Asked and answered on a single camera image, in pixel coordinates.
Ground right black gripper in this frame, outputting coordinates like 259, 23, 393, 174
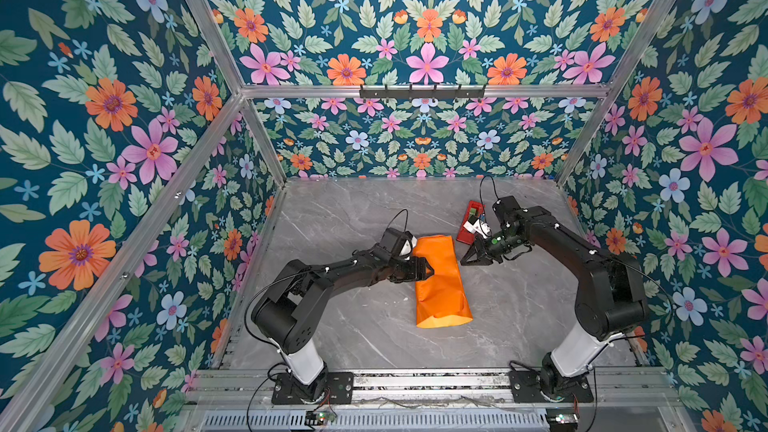
458, 230, 522, 265

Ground yellow orange wrapping paper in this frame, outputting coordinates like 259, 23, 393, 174
414, 236, 473, 329

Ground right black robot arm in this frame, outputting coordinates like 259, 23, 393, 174
460, 196, 649, 401

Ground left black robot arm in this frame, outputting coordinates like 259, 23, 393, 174
250, 227, 434, 400

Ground red tape dispenser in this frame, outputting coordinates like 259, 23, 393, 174
456, 200, 484, 245

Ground right small circuit board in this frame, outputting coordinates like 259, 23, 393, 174
546, 412, 579, 432

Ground small circuit board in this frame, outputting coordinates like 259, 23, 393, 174
546, 412, 579, 432
304, 411, 337, 428

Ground left small circuit board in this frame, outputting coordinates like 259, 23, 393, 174
304, 411, 337, 428

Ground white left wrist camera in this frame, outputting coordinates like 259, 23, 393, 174
400, 237, 418, 258

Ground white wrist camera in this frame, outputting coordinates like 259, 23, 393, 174
400, 237, 418, 258
465, 217, 492, 239

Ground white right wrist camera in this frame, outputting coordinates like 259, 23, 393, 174
465, 217, 492, 239

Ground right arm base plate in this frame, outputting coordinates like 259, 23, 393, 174
508, 369, 594, 404

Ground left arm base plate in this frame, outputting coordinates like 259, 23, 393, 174
271, 372, 355, 405

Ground white slotted cable duct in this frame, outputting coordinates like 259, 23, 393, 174
200, 409, 549, 431

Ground black hook rail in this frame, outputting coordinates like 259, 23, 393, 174
358, 84, 486, 101

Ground aluminium mounting rail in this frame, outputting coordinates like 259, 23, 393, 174
186, 366, 683, 410

